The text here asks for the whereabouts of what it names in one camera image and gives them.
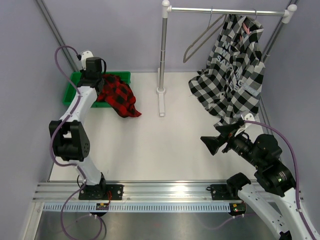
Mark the green plastic tray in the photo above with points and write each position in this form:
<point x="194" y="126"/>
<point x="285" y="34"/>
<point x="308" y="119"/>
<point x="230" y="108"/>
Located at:
<point x="75" y="77"/>

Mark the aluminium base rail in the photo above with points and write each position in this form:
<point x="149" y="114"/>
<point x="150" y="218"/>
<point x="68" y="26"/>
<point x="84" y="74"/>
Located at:
<point x="134" y="191"/>

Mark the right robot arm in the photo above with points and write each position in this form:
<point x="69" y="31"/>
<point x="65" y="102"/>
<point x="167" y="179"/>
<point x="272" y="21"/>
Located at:
<point x="290" y="221"/>

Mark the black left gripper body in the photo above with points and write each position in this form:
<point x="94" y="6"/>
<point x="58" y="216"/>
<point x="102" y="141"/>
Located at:
<point x="82" y="72"/>

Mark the red black plaid shirt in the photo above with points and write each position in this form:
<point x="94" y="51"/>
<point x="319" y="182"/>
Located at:
<point x="119" y="96"/>

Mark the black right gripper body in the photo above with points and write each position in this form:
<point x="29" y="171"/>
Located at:
<point x="237" y="142"/>

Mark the white slotted cable duct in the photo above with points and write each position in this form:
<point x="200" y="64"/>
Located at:
<point x="138" y="207"/>

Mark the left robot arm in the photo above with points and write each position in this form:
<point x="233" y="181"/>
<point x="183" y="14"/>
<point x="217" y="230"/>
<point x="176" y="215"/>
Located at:
<point x="69" y="140"/>

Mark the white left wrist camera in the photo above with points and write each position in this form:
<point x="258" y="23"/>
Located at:
<point x="83" y="57"/>

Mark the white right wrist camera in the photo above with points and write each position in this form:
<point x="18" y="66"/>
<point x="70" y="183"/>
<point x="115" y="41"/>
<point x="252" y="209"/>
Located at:
<point x="245" y="116"/>

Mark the metal clothes rack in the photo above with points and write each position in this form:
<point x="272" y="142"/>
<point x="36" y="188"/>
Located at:
<point x="166" y="8"/>

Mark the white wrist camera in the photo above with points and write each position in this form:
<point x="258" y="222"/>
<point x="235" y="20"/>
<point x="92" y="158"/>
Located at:
<point x="245" y="116"/>
<point x="83" y="57"/>

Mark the black white plaid shirt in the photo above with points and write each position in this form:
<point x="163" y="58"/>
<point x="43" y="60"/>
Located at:
<point x="231" y="82"/>

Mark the pink clothes hanger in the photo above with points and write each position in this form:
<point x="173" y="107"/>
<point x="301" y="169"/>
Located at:
<point x="246" y="31"/>

